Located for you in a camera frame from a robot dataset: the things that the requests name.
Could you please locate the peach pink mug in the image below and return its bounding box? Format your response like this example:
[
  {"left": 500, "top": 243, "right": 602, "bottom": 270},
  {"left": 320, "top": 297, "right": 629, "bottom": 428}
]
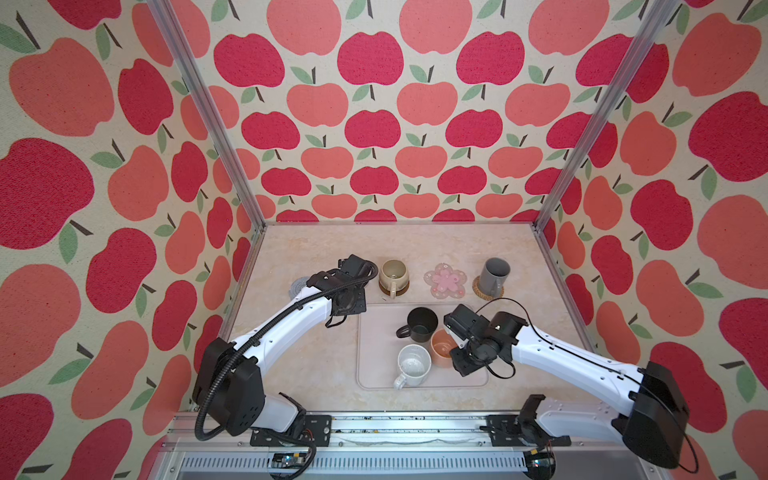
[{"left": 430, "top": 329, "right": 458, "bottom": 369}]

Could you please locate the clear plastic tray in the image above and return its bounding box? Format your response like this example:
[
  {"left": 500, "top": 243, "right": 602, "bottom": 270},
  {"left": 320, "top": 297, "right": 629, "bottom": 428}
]
[{"left": 356, "top": 303, "right": 489, "bottom": 390}]

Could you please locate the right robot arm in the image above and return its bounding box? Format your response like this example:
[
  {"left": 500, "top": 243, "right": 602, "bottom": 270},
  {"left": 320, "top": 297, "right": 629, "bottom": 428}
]
[{"left": 443, "top": 305, "right": 692, "bottom": 470}]

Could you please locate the right aluminium corner post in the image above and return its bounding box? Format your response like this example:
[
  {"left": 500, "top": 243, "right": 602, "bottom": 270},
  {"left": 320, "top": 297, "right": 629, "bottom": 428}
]
[{"left": 532, "top": 0, "right": 682, "bottom": 234}]

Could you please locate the grey round coaster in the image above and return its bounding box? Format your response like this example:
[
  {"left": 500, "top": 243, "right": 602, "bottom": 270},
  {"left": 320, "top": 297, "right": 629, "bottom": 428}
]
[{"left": 289, "top": 276, "right": 309, "bottom": 299}]

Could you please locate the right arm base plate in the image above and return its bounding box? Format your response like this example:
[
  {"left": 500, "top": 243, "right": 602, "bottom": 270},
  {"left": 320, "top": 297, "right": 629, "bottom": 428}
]
[{"left": 482, "top": 415, "right": 572, "bottom": 448}]

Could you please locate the woven rattan round coaster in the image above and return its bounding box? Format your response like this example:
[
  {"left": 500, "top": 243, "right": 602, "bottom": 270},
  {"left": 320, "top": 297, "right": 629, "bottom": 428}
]
[{"left": 472, "top": 276, "right": 504, "bottom": 301}]

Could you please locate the grey mug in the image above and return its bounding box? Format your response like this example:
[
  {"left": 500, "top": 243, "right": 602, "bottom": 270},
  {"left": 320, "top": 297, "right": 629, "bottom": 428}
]
[{"left": 479, "top": 257, "right": 511, "bottom": 294}]

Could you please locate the aluminium front rail frame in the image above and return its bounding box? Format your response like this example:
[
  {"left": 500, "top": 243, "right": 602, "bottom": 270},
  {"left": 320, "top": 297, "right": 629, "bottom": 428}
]
[{"left": 146, "top": 411, "right": 671, "bottom": 479}]

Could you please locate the beige mug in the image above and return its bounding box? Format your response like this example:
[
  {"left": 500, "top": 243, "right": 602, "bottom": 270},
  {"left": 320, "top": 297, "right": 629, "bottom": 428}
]
[{"left": 378, "top": 259, "right": 410, "bottom": 294}]

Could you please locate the black mug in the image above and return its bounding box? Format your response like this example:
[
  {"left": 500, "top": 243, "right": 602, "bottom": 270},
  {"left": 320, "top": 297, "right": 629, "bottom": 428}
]
[{"left": 396, "top": 307, "right": 439, "bottom": 343}]

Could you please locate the left aluminium corner post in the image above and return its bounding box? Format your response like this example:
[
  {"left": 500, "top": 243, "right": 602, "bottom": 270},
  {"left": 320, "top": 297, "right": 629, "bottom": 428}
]
[{"left": 148, "top": 0, "right": 266, "bottom": 234}]

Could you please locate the aluminium corner post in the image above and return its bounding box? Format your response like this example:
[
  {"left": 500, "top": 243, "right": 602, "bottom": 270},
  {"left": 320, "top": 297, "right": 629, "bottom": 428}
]
[
  {"left": 532, "top": 0, "right": 682, "bottom": 234},
  {"left": 148, "top": 0, "right": 266, "bottom": 234}
]

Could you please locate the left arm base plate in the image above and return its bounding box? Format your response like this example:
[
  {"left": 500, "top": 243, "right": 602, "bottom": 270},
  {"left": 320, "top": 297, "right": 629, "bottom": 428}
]
[{"left": 250, "top": 415, "right": 332, "bottom": 447}]

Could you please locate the pink flower coaster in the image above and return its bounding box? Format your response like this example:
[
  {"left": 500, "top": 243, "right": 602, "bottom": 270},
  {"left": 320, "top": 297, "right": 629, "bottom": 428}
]
[{"left": 423, "top": 263, "right": 467, "bottom": 300}]

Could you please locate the white mug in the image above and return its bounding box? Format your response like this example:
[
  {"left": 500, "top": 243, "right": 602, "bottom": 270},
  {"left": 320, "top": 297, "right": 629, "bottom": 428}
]
[{"left": 393, "top": 344, "right": 432, "bottom": 390}]

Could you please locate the brown wooden round coaster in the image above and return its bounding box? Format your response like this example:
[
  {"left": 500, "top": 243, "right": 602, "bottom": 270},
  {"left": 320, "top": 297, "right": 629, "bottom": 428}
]
[{"left": 379, "top": 285, "right": 410, "bottom": 298}]

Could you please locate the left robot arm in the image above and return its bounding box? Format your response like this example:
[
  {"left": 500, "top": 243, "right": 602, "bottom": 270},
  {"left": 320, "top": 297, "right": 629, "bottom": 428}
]
[{"left": 192, "top": 255, "right": 378, "bottom": 441}]

